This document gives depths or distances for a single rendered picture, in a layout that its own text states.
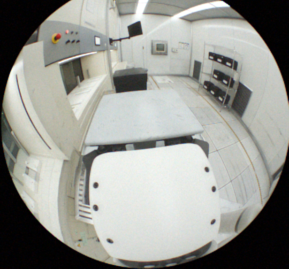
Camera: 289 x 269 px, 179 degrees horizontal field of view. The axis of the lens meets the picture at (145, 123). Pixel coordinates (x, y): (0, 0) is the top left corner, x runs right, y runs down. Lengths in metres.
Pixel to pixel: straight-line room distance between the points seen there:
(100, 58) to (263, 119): 3.37
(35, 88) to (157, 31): 4.38
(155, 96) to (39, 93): 0.38
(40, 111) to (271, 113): 2.96
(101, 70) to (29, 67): 1.47
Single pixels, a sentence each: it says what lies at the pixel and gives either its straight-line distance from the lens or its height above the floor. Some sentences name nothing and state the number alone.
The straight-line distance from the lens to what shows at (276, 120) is 2.64.
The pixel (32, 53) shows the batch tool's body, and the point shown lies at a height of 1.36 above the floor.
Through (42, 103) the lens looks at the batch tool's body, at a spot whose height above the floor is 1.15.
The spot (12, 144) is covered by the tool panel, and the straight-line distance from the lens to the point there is 1.30.
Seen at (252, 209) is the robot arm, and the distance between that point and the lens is 0.41.
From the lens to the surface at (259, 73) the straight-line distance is 2.80.
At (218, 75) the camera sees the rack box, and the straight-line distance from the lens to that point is 2.98.
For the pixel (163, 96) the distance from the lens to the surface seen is 0.15.
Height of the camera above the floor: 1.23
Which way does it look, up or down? 42 degrees down
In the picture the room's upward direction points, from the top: 1 degrees counter-clockwise
